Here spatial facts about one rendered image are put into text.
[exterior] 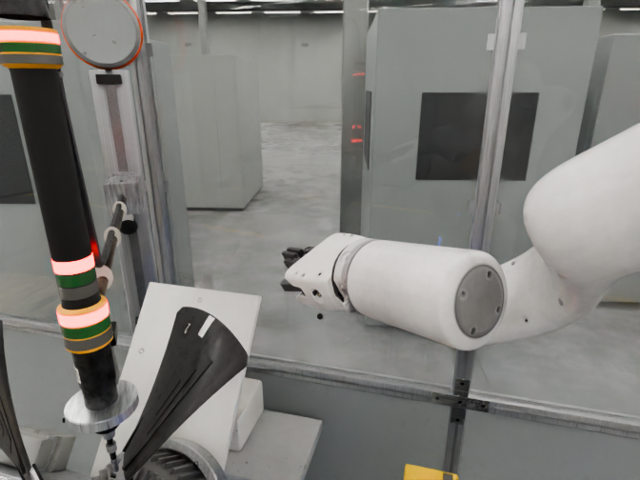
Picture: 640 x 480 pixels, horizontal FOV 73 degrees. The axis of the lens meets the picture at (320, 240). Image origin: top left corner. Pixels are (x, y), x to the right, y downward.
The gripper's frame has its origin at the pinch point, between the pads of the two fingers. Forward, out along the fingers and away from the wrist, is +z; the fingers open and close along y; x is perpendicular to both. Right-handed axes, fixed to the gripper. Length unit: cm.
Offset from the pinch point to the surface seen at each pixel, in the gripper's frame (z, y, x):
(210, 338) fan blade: 4.9, -15.4, -3.3
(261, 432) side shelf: 53, -15, -56
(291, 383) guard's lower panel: 56, 0, -53
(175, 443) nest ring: 22.1, -29.1, -22.5
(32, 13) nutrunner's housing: -14.3, -13.6, 34.8
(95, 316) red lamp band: -9.0, -23.8, 11.9
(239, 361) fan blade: -2.7, -14.8, -5.1
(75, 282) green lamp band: -9.5, -23.2, 15.6
